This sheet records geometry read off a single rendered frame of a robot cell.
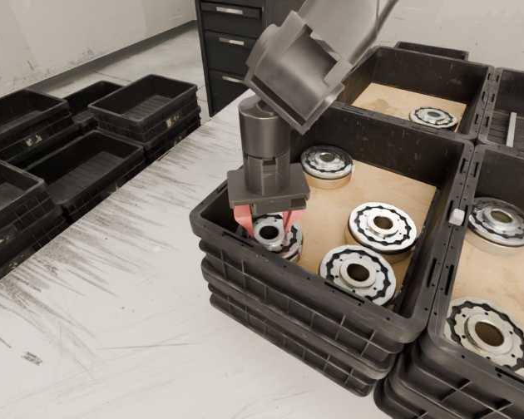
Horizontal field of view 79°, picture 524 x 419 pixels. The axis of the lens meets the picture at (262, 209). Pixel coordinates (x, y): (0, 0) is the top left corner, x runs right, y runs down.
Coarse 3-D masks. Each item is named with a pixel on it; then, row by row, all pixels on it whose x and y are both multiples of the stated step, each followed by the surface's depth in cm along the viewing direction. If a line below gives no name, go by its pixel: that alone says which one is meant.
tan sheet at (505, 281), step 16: (464, 240) 51; (464, 256) 49; (480, 256) 49; (496, 256) 49; (512, 256) 49; (464, 272) 47; (480, 272) 47; (496, 272) 47; (512, 272) 47; (464, 288) 45; (480, 288) 45; (496, 288) 45; (512, 288) 45; (512, 304) 43
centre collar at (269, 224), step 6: (264, 222) 49; (270, 222) 49; (276, 222) 49; (258, 228) 48; (264, 228) 49; (276, 228) 48; (282, 228) 48; (258, 234) 47; (282, 234) 47; (258, 240) 46; (264, 240) 46; (270, 240) 46; (276, 240) 46; (282, 240) 47; (270, 246) 46
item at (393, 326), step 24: (384, 120) 59; (240, 168) 48; (216, 192) 44; (456, 192) 44; (192, 216) 41; (216, 240) 40; (240, 240) 39; (264, 264) 37; (288, 264) 36; (432, 264) 37; (312, 288) 34; (336, 288) 34; (432, 288) 34; (360, 312) 32; (384, 312) 32; (408, 336) 31
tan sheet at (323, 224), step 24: (360, 168) 65; (312, 192) 60; (336, 192) 60; (360, 192) 60; (384, 192) 60; (408, 192) 60; (432, 192) 60; (312, 216) 55; (336, 216) 55; (408, 216) 55; (312, 240) 51; (336, 240) 51; (312, 264) 48; (408, 264) 48
